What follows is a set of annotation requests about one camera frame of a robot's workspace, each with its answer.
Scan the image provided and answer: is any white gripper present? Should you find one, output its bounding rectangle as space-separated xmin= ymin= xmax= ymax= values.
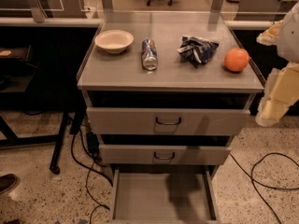
xmin=255 ymin=2 xmax=299 ymax=127

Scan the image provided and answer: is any blue chip bag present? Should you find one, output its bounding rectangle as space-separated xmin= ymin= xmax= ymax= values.
xmin=178 ymin=35 xmax=219 ymax=68

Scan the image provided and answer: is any grey drawer cabinet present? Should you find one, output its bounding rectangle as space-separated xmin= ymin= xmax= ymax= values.
xmin=76 ymin=10 xmax=267 ymax=224

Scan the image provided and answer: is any grey top drawer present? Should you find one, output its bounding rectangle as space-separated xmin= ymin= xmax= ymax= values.
xmin=87 ymin=91 xmax=249 ymax=136

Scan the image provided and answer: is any grey drawer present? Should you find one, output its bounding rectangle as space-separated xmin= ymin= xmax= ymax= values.
xmin=109 ymin=165 xmax=221 ymax=224
xmin=99 ymin=134 xmax=231 ymax=165
xmin=87 ymin=91 xmax=249 ymax=136

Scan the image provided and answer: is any grey bottom drawer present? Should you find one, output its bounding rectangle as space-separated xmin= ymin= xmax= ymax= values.
xmin=109 ymin=165 xmax=221 ymax=224

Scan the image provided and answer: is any grey middle drawer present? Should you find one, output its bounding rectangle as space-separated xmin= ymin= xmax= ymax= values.
xmin=99 ymin=134 xmax=231 ymax=165

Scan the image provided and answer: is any orange fruit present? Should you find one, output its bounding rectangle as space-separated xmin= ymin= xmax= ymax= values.
xmin=224 ymin=49 xmax=249 ymax=72

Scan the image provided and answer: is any blue silver drink can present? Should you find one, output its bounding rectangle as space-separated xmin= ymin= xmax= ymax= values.
xmin=141 ymin=38 xmax=158 ymax=71

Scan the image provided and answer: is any white bowl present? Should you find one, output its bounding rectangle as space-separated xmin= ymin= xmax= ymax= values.
xmin=94 ymin=30 xmax=134 ymax=54

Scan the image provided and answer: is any black power adapter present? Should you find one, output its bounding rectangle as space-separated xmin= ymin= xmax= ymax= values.
xmin=86 ymin=133 xmax=99 ymax=154

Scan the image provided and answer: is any dark shoe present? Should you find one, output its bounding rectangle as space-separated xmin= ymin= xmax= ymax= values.
xmin=0 ymin=174 xmax=18 ymax=194

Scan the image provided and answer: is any black floor cable right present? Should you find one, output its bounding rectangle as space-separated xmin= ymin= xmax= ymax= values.
xmin=229 ymin=152 xmax=299 ymax=224

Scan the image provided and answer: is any black floor cable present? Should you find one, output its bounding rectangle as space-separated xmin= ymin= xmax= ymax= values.
xmin=229 ymin=152 xmax=299 ymax=224
xmin=70 ymin=119 xmax=113 ymax=224

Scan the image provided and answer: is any black floor cable left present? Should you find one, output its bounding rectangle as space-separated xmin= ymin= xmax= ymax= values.
xmin=70 ymin=119 xmax=113 ymax=224

